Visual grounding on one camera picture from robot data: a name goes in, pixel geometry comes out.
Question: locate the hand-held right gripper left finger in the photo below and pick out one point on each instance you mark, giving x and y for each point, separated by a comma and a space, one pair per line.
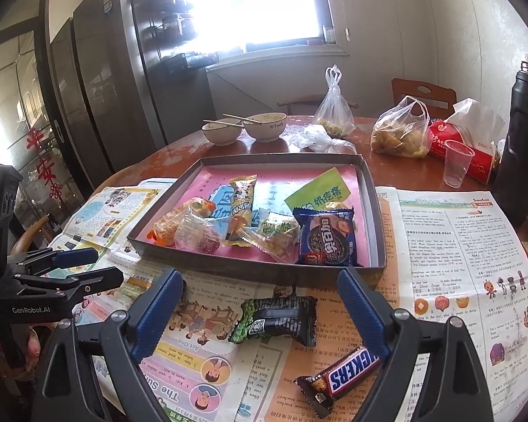
158, 312

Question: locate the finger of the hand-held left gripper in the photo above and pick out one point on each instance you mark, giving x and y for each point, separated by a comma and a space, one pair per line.
88, 283
75, 258

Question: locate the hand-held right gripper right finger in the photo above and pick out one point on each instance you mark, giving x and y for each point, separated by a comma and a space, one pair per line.
361, 312

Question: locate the brown chocolate bar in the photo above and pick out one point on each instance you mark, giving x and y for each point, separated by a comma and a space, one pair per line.
343, 373

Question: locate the blue cookie packet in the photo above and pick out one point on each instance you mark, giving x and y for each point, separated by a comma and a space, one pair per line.
328, 239

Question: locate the clear red snack packet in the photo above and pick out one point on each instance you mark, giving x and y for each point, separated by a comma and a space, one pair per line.
200, 235

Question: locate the green black pea packet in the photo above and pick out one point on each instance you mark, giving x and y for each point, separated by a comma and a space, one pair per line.
273, 318

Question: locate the orange snack packet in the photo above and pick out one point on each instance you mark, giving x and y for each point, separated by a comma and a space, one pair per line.
176, 220

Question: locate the clear crisp packet green print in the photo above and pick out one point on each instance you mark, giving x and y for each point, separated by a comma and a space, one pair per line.
277, 237

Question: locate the green egg roll packet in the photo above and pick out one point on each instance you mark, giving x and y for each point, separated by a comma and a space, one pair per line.
319, 189

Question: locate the yellow snack packet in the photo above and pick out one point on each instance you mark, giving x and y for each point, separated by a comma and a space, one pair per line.
242, 206

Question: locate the grey shallow box pink lining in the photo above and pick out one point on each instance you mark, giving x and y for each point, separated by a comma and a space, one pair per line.
193, 176

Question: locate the person's left hand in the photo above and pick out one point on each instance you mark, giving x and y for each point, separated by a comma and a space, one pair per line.
24, 347

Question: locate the curved wooden chair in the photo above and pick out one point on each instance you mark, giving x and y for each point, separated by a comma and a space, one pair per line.
26, 235

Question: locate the clear biscuit packet gold label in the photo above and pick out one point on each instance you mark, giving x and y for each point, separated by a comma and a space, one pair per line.
136, 282

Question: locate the cartoon newspaper sheet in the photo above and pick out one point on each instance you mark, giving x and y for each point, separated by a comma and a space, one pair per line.
202, 321
110, 211
444, 250

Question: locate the red paper decoration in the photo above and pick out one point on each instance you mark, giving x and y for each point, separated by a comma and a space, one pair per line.
44, 167

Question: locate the glass door cabinet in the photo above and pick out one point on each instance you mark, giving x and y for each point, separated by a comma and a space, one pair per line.
9, 110

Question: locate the clear plastic cup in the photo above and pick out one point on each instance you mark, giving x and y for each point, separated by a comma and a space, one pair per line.
457, 162

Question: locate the crumpled white plastic bag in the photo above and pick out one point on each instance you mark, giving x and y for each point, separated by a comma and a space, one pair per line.
317, 138

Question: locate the plastic bag of fried food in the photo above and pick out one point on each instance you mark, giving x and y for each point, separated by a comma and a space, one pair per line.
398, 136

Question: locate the dark grey refrigerator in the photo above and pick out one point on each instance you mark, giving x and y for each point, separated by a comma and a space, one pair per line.
105, 74

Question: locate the cream ceramic bowl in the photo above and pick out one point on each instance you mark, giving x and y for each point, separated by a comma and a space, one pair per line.
266, 129
222, 134

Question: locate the red tissue pack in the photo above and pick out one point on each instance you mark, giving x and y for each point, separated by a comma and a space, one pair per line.
484, 158

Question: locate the wooden chopstick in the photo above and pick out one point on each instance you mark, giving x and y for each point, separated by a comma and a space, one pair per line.
237, 118
220, 121

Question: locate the wooden chair back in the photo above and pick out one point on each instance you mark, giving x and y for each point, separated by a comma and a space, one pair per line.
422, 94

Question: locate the black thermos bottle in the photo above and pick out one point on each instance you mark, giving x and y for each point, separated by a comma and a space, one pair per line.
519, 149

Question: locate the bright window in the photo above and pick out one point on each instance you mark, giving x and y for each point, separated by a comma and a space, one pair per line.
268, 4

